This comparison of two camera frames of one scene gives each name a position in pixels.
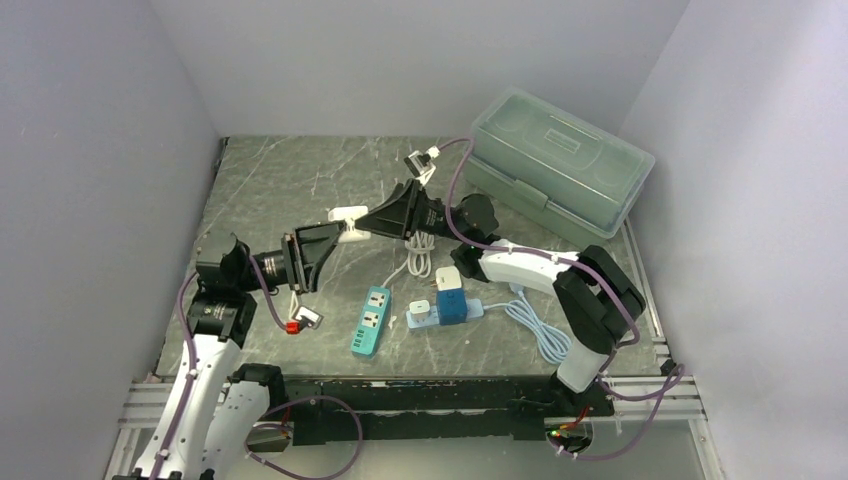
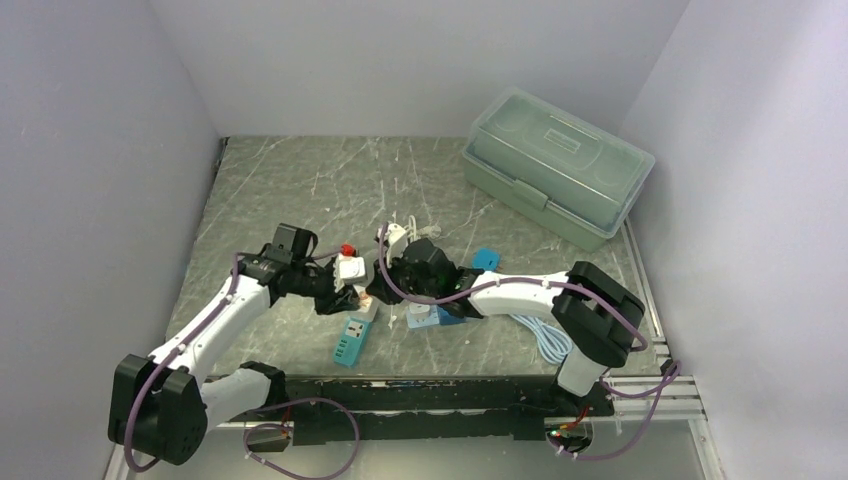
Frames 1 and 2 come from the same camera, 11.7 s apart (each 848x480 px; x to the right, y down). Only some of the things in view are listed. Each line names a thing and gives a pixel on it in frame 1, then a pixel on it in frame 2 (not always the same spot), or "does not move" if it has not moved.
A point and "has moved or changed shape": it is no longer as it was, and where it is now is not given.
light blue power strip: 475,313 → 553,345
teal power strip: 368,333 → 354,333
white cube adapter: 305,316 → 349,268
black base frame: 369,411 does not move
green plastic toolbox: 546,161 does not move
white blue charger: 349,215 has moved or changed shape
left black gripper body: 291,262 → 319,284
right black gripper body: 429,218 → 402,274
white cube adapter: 421,165 → 397,238
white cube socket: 448,278 has moved or changed shape
